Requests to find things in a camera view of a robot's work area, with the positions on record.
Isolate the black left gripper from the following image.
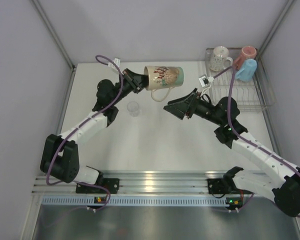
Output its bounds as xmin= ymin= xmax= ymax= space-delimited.
xmin=110 ymin=68 xmax=155 ymax=106

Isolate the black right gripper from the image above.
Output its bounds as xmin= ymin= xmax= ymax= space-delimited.
xmin=164 ymin=88 xmax=224 ymax=127

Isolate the beige tall patterned mug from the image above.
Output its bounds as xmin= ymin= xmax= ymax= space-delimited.
xmin=143 ymin=65 xmax=185 ymax=102

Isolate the white mug orange inside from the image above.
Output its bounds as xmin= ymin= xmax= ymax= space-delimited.
xmin=208 ymin=46 xmax=234 ymax=72

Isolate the light blue white cup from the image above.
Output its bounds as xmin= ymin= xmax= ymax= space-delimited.
xmin=234 ymin=58 xmax=258 ymax=82

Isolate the pink patterned mug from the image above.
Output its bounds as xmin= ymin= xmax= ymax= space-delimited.
xmin=232 ymin=45 xmax=257 ymax=70

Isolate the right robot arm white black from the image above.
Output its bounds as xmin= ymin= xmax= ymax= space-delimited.
xmin=163 ymin=89 xmax=300 ymax=218

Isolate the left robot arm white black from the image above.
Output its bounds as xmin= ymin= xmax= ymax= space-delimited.
xmin=40 ymin=69 xmax=149 ymax=193

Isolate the clear glass cup left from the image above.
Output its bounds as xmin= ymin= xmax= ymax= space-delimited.
xmin=126 ymin=101 xmax=140 ymax=117

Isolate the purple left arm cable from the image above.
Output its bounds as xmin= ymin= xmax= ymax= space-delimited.
xmin=45 ymin=54 xmax=125 ymax=210

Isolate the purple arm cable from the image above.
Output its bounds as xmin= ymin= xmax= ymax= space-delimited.
xmin=212 ymin=65 xmax=300 ymax=218
xmin=45 ymin=54 xmax=125 ymax=210

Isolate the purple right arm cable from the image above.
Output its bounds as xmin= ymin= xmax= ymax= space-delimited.
xmin=212 ymin=65 xmax=300 ymax=218

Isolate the metal wire dish rack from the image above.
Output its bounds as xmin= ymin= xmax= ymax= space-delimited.
xmin=207 ymin=53 xmax=276 ymax=112

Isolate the aluminium mounting rail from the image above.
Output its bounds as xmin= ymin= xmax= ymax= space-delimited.
xmin=32 ymin=170 xmax=300 ymax=196

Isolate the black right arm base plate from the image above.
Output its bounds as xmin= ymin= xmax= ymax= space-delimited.
xmin=207 ymin=178 xmax=239 ymax=199

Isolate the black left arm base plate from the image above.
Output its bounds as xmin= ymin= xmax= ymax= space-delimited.
xmin=75 ymin=177 xmax=120 ymax=194

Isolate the grey slotted cable duct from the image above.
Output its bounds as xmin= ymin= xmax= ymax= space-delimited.
xmin=41 ymin=196 xmax=229 ymax=207

